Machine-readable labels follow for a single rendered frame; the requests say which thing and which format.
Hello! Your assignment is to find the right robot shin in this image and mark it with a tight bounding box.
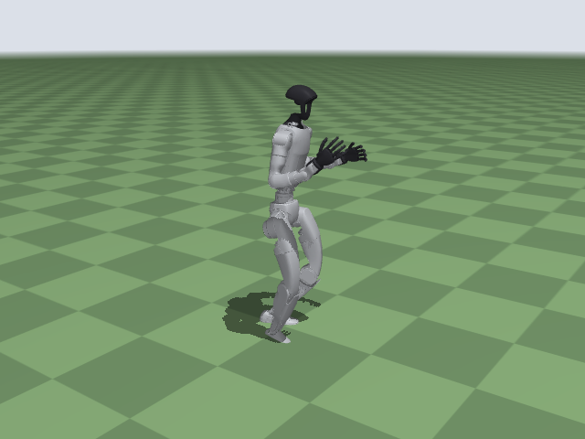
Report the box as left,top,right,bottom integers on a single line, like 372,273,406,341
270,283,299,335

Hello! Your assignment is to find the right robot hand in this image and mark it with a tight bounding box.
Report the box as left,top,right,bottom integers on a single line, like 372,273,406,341
306,136,347,175

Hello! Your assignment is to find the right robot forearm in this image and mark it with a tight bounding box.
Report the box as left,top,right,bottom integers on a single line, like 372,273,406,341
269,162,318,188

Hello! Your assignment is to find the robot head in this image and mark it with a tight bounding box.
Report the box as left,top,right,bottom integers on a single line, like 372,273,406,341
282,85,317,129

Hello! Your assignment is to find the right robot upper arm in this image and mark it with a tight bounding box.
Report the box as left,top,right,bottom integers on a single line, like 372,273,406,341
268,130,293,190

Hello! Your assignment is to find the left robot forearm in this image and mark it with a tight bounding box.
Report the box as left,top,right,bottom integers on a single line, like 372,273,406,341
307,156,343,169

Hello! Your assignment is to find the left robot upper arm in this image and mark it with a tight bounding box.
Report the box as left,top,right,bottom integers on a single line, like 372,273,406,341
304,126,313,167

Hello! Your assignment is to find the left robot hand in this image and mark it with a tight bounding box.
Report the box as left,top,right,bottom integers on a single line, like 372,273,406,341
334,142,367,166

